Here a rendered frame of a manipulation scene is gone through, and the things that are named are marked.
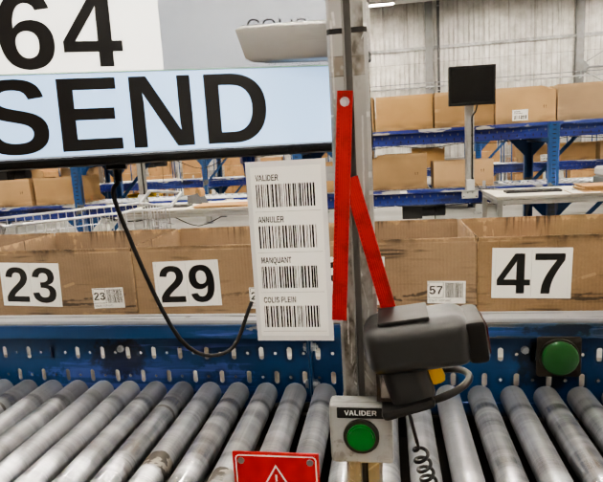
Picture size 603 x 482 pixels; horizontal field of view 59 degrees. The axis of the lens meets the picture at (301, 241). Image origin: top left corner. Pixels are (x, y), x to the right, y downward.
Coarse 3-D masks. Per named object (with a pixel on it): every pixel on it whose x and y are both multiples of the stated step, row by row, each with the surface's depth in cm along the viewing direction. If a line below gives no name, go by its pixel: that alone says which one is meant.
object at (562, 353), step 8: (552, 344) 107; (560, 344) 106; (568, 344) 106; (544, 352) 108; (552, 352) 107; (560, 352) 107; (568, 352) 106; (576, 352) 106; (544, 360) 108; (552, 360) 107; (560, 360) 107; (568, 360) 107; (576, 360) 106; (552, 368) 107; (560, 368) 107; (568, 368) 107
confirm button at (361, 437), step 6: (354, 426) 56; (360, 426) 56; (366, 426) 56; (348, 432) 57; (354, 432) 56; (360, 432) 56; (366, 432) 56; (372, 432) 56; (348, 438) 57; (354, 438) 56; (360, 438) 56; (366, 438) 56; (372, 438) 56; (354, 444) 57; (360, 444) 56; (366, 444) 56; (372, 444) 56; (360, 450) 57
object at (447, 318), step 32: (384, 320) 52; (416, 320) 51; (448, 320) 50; (480, 320) 50; (384, 352) 51; (416, 352) 51; (448, 352) 50; (480, 352) 50; (416, 384) 53; (384, 416) 54
